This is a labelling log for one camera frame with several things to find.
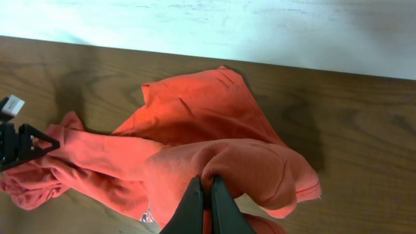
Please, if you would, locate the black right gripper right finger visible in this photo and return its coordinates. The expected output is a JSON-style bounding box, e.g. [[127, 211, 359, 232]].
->
[[211, 176, 255, 234]]

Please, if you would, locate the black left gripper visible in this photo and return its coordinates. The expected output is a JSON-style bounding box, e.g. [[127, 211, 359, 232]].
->
[[1, 98, 60, 172]]

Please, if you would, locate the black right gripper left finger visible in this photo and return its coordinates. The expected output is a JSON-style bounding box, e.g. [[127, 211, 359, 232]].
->
[[160, 177, 203, 234]]

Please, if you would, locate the red orange t-shirt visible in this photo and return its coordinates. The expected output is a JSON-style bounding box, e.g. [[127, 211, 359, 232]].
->
[[1, 67, 322, 233]]

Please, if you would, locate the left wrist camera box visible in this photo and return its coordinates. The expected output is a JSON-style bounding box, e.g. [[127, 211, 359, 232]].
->
[[1, 95, 25, 117]]

